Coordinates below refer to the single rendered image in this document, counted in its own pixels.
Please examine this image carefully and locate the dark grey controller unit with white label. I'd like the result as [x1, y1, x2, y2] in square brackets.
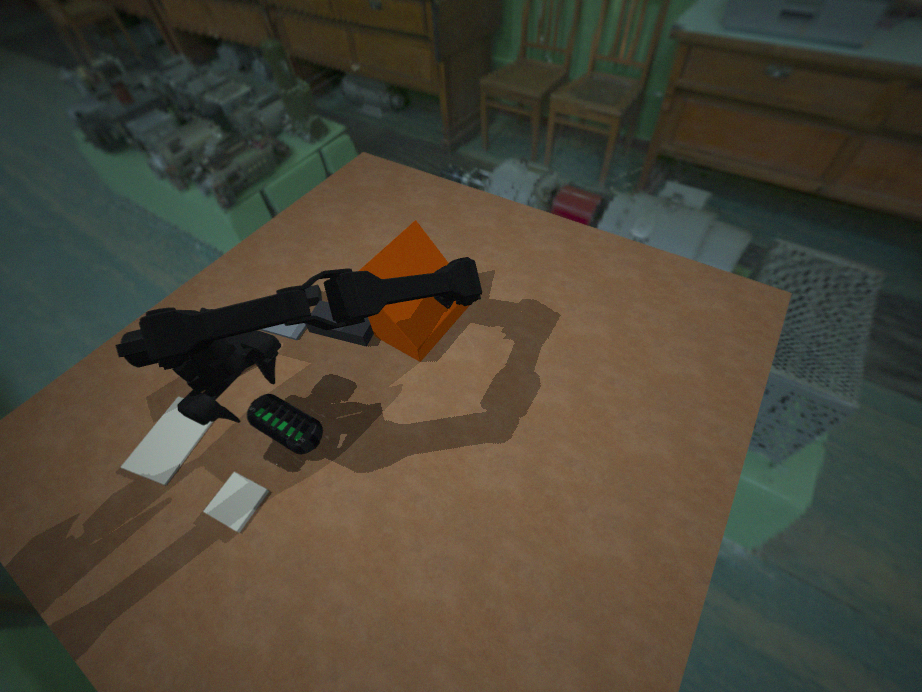
[246, 394, 323, 454]

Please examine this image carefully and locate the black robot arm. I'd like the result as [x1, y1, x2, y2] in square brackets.
[116, 257, 482, 384]

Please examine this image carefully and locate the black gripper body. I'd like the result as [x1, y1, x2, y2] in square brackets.
[178, 330, 281, 426]

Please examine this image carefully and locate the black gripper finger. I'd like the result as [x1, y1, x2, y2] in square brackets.
[211, 406, 240, 423]
[252, 351, 278, 385]

